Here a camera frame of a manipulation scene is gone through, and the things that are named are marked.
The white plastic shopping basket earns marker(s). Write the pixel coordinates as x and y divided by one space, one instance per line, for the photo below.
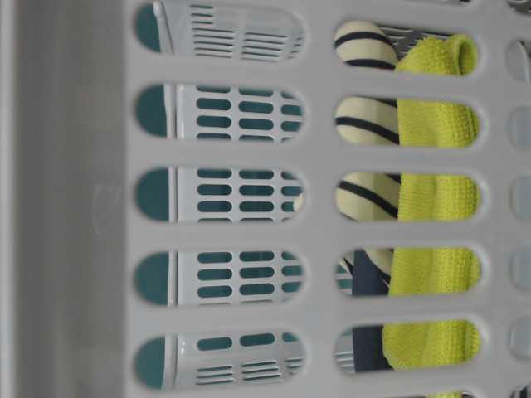
71 234

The cream navy striped cloth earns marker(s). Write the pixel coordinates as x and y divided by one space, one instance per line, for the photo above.
365 196

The yellow microfiber cloth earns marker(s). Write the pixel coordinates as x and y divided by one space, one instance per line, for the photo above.
422 197

